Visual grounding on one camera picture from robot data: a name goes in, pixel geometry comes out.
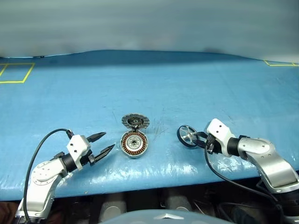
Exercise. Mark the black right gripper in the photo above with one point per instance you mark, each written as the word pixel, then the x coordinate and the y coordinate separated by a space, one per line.
pixel 212 144

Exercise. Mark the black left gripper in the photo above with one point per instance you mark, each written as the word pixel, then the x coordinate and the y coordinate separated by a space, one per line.
pixel 90 159

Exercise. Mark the silver spoked rotor cap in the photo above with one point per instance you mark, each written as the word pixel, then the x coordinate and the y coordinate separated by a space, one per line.
pixel 185 136

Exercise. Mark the motor stator with copper windings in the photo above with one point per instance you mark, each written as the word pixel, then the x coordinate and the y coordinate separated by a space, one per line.
pixel 134 144

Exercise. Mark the silver finned motor end cover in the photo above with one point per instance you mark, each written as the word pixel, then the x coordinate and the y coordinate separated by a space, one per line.
pixel 135 121

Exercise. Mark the blue plastic table cover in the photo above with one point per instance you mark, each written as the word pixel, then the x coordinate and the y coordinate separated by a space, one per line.
pixel 163 93

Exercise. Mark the grey rounded shape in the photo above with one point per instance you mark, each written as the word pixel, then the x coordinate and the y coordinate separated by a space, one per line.
pixel 178 203
pixel 114 207

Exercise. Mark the grey robot chest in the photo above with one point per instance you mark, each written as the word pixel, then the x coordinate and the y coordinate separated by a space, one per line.
pixel 151 218

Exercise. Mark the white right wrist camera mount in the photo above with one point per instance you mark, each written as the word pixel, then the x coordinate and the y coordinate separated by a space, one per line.
pixel 220 131

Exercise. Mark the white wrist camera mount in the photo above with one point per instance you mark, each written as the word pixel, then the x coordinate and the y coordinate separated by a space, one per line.
pixel 220 131
pixel 78 145

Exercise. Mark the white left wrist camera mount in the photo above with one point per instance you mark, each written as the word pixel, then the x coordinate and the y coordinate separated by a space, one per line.
pixel 78 145

